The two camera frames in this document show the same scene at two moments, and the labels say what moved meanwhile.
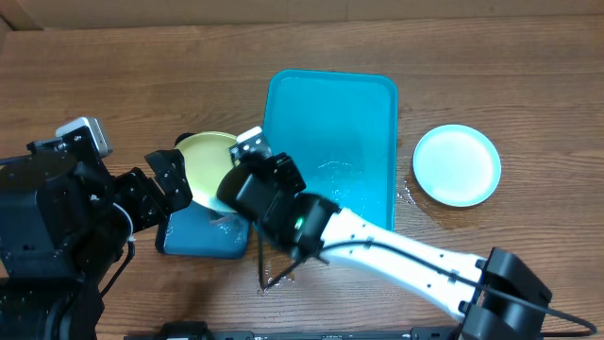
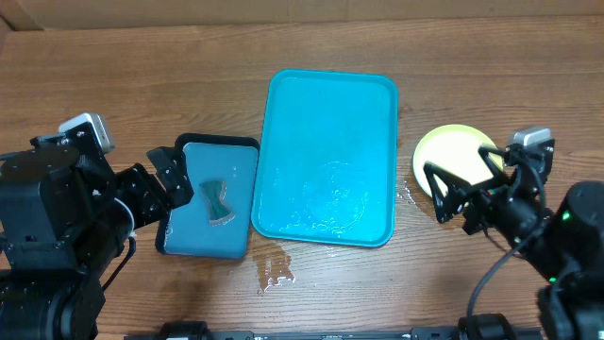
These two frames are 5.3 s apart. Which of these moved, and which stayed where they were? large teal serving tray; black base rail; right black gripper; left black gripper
Moved: right black gripper
Stayed: large teal serving tray; black base rail; left black gripper
